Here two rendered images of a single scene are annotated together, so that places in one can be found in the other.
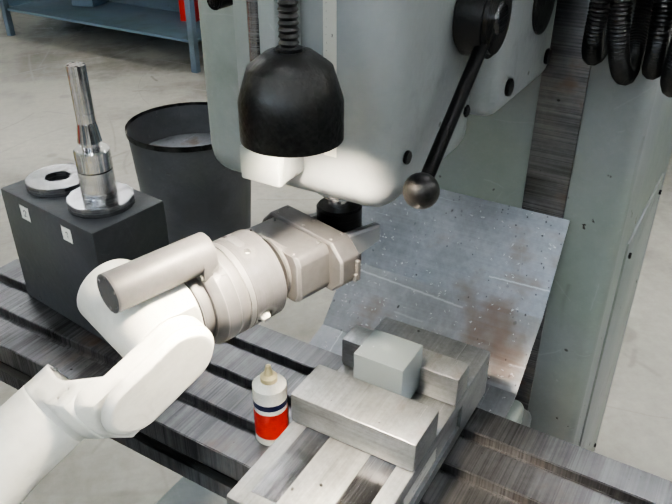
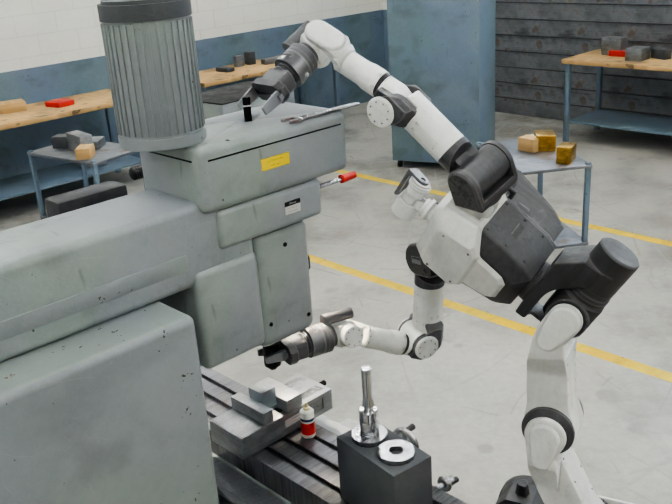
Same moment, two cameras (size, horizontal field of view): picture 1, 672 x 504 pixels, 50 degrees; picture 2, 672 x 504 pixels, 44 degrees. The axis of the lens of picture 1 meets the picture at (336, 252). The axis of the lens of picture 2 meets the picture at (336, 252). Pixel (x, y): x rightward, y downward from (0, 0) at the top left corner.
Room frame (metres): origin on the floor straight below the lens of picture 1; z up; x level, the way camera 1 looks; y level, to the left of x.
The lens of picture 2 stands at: (2.60, 0.77, 2.33)
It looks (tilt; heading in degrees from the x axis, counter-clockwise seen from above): 21 degrees down; 196
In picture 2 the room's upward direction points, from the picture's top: 4 degrees counter-clockwise
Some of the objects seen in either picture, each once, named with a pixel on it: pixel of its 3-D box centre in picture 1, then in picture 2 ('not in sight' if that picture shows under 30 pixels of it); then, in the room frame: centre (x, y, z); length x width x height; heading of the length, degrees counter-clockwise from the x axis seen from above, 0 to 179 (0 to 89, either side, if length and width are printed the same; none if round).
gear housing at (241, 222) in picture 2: not in sight; (243, 204); (0.69, -0.03, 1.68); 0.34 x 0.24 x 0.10; 149
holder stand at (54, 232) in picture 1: (90, 246); (384, 475); (0.92, 0.36, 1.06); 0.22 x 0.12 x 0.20; 52
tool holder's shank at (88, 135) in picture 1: (83, 107); (367, 388); (0.89, 0.32, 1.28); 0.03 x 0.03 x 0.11
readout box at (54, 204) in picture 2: not in sight; (91, 228); (0.74, -0.45, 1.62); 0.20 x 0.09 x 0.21; 149
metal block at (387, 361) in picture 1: (387, 370); (262, 395); (0.63, -0.06, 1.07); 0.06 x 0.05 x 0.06; 60
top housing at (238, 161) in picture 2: not in sight; (246, 152); (0.67, -0.01, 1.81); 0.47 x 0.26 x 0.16; 149
